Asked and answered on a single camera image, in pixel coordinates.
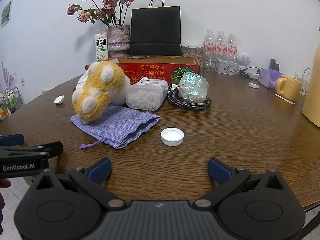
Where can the purple marbled vase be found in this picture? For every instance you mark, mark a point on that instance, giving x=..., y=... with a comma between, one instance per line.
x=119, y=40

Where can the yellow kettle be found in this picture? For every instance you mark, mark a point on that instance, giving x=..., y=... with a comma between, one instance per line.
x=313, y=92

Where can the pink coral decoration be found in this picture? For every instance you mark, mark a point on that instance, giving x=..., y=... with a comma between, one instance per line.
x=7, y=77

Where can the empty glass jar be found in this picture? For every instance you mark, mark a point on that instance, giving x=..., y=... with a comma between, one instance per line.
x=209, y=63

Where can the white green milk carton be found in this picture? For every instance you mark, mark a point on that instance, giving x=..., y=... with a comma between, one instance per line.
x=101, y=45

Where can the iridescent bundle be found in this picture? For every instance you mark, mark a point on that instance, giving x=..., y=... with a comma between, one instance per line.
x=193, y=87

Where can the wall poster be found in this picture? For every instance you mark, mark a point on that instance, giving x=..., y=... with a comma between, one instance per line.
x=6, y=12

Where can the white printed tin box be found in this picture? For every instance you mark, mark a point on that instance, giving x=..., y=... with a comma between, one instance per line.
x=226, y=67

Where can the black paper bag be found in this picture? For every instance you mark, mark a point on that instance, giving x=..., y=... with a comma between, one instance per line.
x=155, y=30

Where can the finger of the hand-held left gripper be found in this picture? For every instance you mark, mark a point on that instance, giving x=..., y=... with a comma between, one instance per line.
x=12, y=140
x=53, y=148

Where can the red cardboard box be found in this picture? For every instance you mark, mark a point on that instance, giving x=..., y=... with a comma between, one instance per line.
x=150, y=71

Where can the white paper strip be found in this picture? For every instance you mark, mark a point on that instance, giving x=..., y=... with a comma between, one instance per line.
x=285, y=98

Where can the small white round disc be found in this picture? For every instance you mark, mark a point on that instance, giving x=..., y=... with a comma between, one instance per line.
x=253, y=85

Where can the white ridged bottle cap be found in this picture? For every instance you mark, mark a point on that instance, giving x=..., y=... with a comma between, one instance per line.
x=172, y=136

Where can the clear container of pellets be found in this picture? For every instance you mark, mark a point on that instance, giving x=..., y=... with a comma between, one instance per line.
x=191, y=54

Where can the white wall socket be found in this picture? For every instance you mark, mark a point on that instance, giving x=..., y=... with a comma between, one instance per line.
x=23, y=80

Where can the dried pink rose bouquet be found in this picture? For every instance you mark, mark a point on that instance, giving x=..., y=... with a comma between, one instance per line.
x=108, y=2

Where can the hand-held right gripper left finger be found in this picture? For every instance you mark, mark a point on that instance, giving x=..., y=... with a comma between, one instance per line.
x=101, y=170

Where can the person's left hand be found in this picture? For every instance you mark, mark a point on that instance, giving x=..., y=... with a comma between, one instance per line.
x=3, y=183

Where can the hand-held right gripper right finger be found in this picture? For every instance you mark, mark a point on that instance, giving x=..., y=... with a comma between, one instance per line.
x=218, y=170

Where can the yellow mug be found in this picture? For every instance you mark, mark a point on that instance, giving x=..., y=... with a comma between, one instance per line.
x=291, y=87

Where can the white round speaker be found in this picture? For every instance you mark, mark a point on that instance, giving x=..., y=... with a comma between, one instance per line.
x=243, y=58

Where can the wooden desktop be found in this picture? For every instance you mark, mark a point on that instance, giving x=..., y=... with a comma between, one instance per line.
x=225, y=130

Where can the yellow white plush paw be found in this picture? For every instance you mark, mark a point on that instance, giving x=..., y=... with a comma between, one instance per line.
x=100, y=90

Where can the small spray bottle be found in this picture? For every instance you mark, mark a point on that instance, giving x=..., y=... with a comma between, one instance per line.
x=296, y=75

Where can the purple tissue pack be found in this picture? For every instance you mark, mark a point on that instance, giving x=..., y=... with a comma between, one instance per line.
x=268, y=78

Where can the white power strip with plugs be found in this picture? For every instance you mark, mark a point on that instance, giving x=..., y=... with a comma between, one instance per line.
x=250, y=74

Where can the black upright device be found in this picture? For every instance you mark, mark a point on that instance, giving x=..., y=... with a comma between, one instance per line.
x=274, y=65

